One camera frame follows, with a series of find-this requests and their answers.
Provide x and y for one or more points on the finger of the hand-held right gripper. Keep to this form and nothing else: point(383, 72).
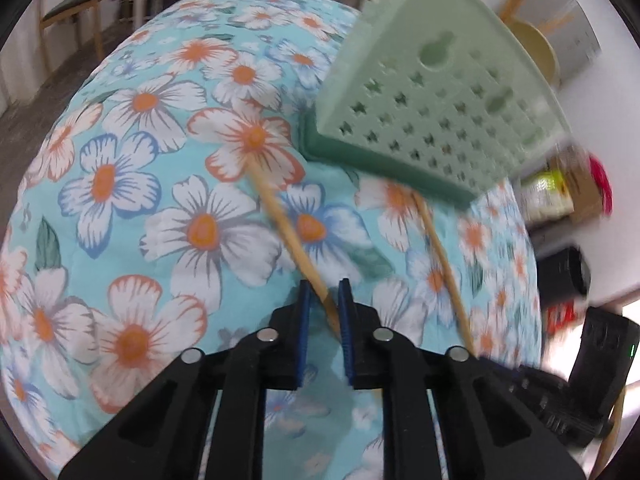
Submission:
point(525, 385)

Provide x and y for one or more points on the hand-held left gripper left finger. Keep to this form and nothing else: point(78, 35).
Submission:
point(304, 340)

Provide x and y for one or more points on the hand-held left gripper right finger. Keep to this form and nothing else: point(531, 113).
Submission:
point(346, 330)

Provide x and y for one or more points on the green plastic utensil holder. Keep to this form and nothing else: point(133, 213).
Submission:
point(440, 85)

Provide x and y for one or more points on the white plastic spoon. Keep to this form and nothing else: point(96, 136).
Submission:
point(537, 47)

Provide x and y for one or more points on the red snack packet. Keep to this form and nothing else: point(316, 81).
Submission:
point(562, 320)

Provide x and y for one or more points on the black floor bin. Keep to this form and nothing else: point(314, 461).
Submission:
point(560, 272)

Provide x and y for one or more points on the yellow green sack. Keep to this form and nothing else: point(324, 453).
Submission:
point(545, 192)

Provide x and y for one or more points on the pink plastic bag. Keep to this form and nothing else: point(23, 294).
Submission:
point(602, 180)

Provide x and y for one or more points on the blue floral tablecloth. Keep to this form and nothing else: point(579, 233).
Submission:
point(150, 185)

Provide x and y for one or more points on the light wooden chair frame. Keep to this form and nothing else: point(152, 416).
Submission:
point(610, 430)

